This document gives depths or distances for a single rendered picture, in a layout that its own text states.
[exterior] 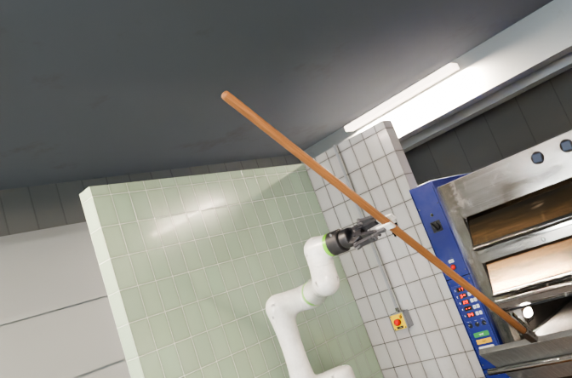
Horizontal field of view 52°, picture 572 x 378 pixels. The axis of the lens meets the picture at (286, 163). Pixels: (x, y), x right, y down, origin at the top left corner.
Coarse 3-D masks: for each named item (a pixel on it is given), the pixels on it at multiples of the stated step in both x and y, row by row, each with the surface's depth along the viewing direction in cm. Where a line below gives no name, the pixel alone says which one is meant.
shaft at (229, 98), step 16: (224, 96) 176; (240, 112) 180; (272, 128) 184; (288, 144) 187; (304, 160) 191; (352, 192) 201; (368, 208) 205; (432, 256) 221; (448, 272) 226; (464, 288) 232; (512, 320) 246
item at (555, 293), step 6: (564, 288) 276; (570, 288) 274; (540, 294) 283; (546, 294) 281; (552, 294) 279; (558, 294) 278; (516, 300) 291; (522, 300) 289; (528, 300) 287; (534, 300) 285; (540, 300) 293; (504, 306) 295; (510, 306) 296; (516, 306) 307
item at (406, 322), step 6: (396, 312) 348; (402, 312) 342; (408, 312) 346; (390, 318) 348; (396, 318) 345; (402, 318) 342; (408, 318) 343; (402, 324) 342; (408, 324) 341; (396, 330) 345
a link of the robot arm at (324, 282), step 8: (312, 272) 227; (320, 272) 225; (328, 272) 225; (336, 272) 228; (312, 280) 227; (320, 280) 224; (328, 280) 224; (336, 280) 225; (304, 288) 256; (312, 288) 234; (320, 288) 224; (328, 288) 224; (336, 288) 226; (312, 296) 246; (320, 296) 237; (320, 304) 256
